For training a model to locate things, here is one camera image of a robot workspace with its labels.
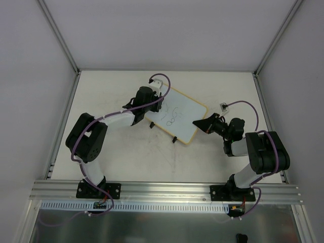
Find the yellow framed whiteboard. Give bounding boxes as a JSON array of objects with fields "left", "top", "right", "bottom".
[{"left": 145, "top": 88, "right": 208, "bottom": 145}]

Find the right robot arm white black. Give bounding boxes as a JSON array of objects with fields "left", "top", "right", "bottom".
[{"left": 193, "top": 113, "right": 290, "bottom": 201}]

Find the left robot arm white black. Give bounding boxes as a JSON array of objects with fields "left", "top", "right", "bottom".
[{"left": 65, "top": 85, "right": 163, "bottom": 199}]

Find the left black whiteboard foot clip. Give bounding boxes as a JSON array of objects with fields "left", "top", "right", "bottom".
[{"left": 149, "top": 122, "right": 155, "bottom": 129}]

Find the black object at bottom edge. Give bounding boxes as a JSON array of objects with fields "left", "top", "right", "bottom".
[{"left": 236, "top": 233, "right": 248, "bottom": 243}]

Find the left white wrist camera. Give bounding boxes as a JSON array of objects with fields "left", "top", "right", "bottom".
[{"left": 149, "top": 78, "right": 164, "bottom": 97}]

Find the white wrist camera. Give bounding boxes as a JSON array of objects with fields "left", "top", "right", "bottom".
[
  {"left": 149, "top": 78, "right": 164, "bottom": 97},
  {"left": 220, "top": 102, "right": 229, "bottom": 113}
]

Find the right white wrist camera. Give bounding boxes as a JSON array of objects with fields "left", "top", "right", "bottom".
[{"left": 220, "top": 102, "right": 229, "bottom": 113}]

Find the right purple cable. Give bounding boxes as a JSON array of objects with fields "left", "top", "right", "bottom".
[{"left": 226, "top": 100, "right": 280, "bottom": 218}]

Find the purple cable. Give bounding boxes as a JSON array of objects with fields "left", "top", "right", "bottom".
[
  {"left": 70, "top": 73, "right": 172, "bottom": 216},
  {"left": 226, "top": 100, "right": 280, "bottom": 218}
]

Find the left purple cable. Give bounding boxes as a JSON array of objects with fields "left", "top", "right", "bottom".
[{"left": 70, "top": 73, "right": 172, "bottom": 216}]

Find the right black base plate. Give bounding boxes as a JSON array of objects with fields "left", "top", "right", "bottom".
[{"left": 210, "top": 185, "right": 256, "bottom": 202}]

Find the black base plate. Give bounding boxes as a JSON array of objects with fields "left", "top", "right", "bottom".
[
  {"left": 210, "top": 185, "right": 256, "bottom": 202},
  {"left": 75, "top": 181, "right": 121, "bottom": 199}
]

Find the left aluminium frame post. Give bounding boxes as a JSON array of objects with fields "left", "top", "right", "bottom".
[{"left": 36, "top": 0, "right": 81, "bottom": 75}]

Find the aluminium frame post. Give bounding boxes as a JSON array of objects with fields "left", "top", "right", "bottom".
[
  {"left": 36, "top": 0, "right": 81, "bottom": 75},
  {"left": 254, "top": 0, "right": 304, "bottom": 76}
]

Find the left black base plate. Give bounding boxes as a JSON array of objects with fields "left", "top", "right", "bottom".
[{"left": 75, "top": 181, "right": 121, "bottom": 199}]

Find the white slotted cable duct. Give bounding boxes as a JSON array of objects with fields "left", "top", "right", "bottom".
[{"left": 40, "top": 200, "right": 229, "bottom": 214}]

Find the aluminium mounting rail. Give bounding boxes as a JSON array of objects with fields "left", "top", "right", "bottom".
[{"left": 29, "top": 180, "right": 304, "bottom": 205}]

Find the right aluminium frame post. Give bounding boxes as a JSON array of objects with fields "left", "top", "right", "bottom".
[{"left": 254, "top": 0, "right": 304, "bottom": 76}]

